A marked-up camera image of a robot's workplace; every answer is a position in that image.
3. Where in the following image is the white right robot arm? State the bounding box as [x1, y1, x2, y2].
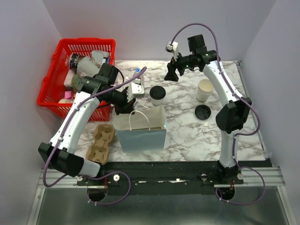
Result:
[165, 35, 252, 184]

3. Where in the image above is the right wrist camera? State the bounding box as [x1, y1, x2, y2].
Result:
[165, 41, 179, 61]

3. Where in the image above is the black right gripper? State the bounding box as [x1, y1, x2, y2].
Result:
[163, 50, 195, 83]

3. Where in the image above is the stack of white paper cups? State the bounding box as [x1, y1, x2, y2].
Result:
[196, 79, 214, 103]

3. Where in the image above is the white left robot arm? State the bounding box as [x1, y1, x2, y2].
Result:
[38, 63, 135, 185]

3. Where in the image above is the dark printed can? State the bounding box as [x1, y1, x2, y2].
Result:
[68, 53, 84, 71]

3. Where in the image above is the light blue paper bag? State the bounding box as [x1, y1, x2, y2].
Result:
[112, 105, 167, 152]

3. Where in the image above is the aluminium rail frame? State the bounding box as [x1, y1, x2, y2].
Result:
[27, 166, 291, 225]

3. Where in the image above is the white plastic pouch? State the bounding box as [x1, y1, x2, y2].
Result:
[76, 57, 101, 77]

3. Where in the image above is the brown cardboard cup carrier stack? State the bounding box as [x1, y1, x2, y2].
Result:
[85, 124, 115, 165]

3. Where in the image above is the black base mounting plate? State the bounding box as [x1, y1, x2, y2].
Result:
[77, 161, 243, 195]

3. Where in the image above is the black cup lid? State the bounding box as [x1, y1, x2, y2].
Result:
[150, 85, 166, 100]

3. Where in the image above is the clear water bottle blue cap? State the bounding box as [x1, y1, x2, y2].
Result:
[134, 67, 143, 80]

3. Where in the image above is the green round sponge ball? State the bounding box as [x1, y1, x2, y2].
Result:
[71, 74, 82, 92]

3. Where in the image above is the white paper cup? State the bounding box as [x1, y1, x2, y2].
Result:
[151, 97, 164, 106]

